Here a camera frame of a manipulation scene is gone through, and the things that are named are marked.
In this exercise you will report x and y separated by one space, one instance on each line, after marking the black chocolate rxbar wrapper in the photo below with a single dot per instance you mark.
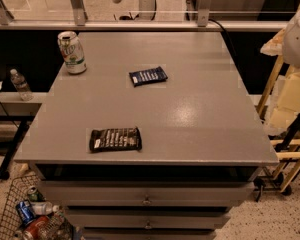
115 139

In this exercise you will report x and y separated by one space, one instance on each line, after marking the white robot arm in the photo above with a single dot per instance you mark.
291 41

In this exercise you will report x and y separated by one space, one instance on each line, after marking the blue blueberry rxbar wrapper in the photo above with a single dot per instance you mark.
148 76

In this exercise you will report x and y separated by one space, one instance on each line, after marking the grey drawer cabinet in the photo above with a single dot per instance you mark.
202 141

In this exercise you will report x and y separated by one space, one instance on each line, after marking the white green soda can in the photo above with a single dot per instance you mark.
72 52

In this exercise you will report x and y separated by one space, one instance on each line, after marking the clear plastic water bottle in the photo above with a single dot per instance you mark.
21 85

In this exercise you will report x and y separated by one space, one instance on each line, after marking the plastic bottle in basket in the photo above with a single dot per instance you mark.
44 208

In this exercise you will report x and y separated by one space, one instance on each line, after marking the grey side bench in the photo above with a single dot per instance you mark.
20 114

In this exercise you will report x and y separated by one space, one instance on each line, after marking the blue soda can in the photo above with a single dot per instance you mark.
25 212

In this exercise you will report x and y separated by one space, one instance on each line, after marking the red soda can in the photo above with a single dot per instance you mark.
31 231

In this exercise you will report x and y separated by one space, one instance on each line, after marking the metal railing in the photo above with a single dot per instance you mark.
101 14

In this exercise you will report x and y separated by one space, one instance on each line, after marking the yellow wheeled cart frame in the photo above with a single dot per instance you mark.
280 106

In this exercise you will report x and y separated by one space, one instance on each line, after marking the wire mesh basket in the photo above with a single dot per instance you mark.
11 227

